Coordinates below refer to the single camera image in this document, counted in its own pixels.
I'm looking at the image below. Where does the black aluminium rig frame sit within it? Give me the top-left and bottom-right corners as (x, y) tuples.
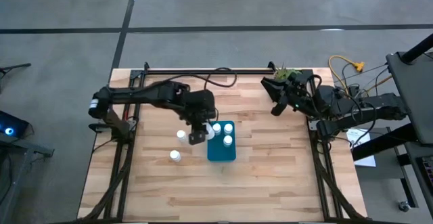
(77, 61), (368, 224)

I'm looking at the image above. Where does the dark backlit keyboard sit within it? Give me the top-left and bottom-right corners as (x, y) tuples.
(421, 156), (433, 184)

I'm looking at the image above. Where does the black tripod leg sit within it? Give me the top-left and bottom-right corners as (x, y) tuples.
(0, 62), (32, 76)

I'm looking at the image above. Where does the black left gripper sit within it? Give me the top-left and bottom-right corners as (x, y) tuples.
(178, 88), (218, 146)

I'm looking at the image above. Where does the black device blue light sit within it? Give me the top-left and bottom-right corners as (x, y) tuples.
(0, 110), (30, 139)

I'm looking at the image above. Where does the blue plastic basket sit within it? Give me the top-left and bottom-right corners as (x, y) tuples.
(206, 120), (237, 162)

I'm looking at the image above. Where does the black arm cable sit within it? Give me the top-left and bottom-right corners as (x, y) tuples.
(148, 67), (237, 89)
(338, 81), (378, 147)

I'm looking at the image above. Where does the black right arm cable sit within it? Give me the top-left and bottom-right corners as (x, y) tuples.
(338, 81), (378, 147)

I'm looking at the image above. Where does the green artificial plant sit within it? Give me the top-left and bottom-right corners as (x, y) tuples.
(274, 66), (304, 81)

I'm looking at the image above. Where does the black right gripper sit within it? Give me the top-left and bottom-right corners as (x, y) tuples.
(260, 76), (318, 117)

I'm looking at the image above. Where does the white paper sheet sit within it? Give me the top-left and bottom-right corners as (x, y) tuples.
(345, 128), (377, 168)

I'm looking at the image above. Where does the grey side table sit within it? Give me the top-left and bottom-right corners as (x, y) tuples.
(0, 134), (55, 224)

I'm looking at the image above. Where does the black equipment cart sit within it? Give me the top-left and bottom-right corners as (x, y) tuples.
(385, 34), (433, 145)

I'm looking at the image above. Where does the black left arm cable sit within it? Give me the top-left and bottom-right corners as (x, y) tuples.
(148, 67), (237, 89)

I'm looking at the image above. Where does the yellow extension cord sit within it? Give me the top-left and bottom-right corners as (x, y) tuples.
(328, 54), (365, 93)

